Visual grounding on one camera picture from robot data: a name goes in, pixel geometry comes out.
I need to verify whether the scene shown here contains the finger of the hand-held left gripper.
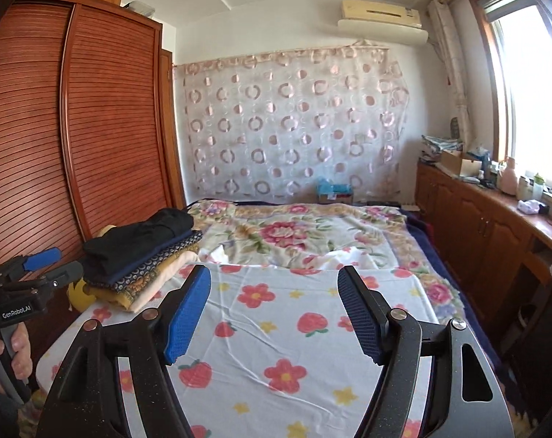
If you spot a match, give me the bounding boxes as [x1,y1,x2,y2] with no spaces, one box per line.
[4,247,62,275]
[38,260,84,291]

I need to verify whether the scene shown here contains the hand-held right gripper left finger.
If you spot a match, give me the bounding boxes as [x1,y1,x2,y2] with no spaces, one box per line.
[36,265,212,438]

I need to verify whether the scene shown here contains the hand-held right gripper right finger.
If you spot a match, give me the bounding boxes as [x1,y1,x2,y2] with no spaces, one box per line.
[337,265,505,438]

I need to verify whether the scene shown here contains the black printed t-shirt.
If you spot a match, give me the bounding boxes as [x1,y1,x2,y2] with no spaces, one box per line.
[82,207,195,284]

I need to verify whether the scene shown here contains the stack of folded clothes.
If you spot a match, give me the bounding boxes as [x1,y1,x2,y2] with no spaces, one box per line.
[106,229,204,284]

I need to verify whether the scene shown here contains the person's left hand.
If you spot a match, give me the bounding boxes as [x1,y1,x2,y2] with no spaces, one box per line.
[0,326,33,387]

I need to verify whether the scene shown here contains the yellow plush toy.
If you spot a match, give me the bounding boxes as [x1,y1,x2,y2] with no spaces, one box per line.
[68,224,118,314]

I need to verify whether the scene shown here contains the folded cream cloth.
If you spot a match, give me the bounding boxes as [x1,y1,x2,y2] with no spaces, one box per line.
[129,250,200,314]

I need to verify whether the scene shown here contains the folded mustard yellow cloth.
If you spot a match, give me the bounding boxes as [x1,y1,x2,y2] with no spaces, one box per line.
[86,282,136,312]

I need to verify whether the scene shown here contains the folded dotted dark cloth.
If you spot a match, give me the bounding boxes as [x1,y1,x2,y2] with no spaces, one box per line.
[111,236,204,293]

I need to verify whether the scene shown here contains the white flower-print sheet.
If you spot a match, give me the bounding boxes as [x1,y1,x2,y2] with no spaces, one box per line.
[36,255,446,438]

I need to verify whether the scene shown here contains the rose floral blanket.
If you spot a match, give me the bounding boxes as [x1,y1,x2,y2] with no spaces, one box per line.
[185,198,501,362]

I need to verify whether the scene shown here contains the blue tissue pack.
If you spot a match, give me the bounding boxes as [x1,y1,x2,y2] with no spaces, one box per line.
[315,176,355,204]

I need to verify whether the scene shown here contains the slatted wooden wardrobe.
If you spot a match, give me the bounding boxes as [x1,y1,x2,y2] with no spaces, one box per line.
[0,0,188,377]

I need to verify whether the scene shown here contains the long wooden cabinet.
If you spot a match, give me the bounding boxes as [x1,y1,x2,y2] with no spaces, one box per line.
[414,161,552,313]

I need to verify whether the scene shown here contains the open cardboard box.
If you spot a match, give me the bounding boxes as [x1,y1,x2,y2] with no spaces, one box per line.
[439,149,485,179]

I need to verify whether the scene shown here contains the dark wooden chair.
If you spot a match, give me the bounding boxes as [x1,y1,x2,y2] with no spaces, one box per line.
[503,250,552,377]

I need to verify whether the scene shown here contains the pile of printed papers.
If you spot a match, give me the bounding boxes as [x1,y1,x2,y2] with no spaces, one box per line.
[419,134,464,161]

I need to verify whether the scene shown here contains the pink plastic bottle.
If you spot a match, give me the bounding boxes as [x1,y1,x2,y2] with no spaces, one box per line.
[498,156,518,195]

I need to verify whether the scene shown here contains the beige window curtain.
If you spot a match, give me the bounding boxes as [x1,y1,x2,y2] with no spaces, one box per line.
[428,0,475,147]

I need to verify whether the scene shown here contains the wooden framed window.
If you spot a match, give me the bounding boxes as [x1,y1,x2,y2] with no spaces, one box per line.
[468,0,552,195]

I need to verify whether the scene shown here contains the sheer circle-patterned wall curtain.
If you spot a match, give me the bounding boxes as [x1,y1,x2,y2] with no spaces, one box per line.
[171,46,412,202]

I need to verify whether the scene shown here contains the cream wall air conditioner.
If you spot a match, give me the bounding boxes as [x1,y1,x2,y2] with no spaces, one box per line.
[337,0,430,47]

